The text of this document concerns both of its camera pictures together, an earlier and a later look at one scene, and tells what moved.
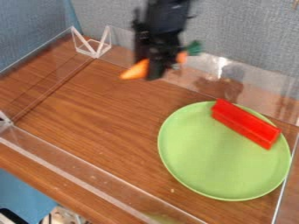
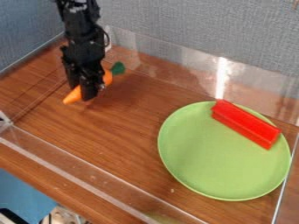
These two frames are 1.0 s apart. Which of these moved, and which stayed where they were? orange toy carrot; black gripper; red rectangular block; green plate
Moved: black gripper; orange toy carrot
Stayed: green plate; red rectangular block
